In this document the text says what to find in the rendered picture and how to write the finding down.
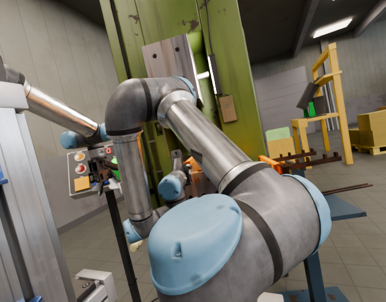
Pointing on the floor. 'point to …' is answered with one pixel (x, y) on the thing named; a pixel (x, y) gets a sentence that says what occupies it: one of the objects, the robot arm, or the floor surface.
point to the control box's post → (122, 245)
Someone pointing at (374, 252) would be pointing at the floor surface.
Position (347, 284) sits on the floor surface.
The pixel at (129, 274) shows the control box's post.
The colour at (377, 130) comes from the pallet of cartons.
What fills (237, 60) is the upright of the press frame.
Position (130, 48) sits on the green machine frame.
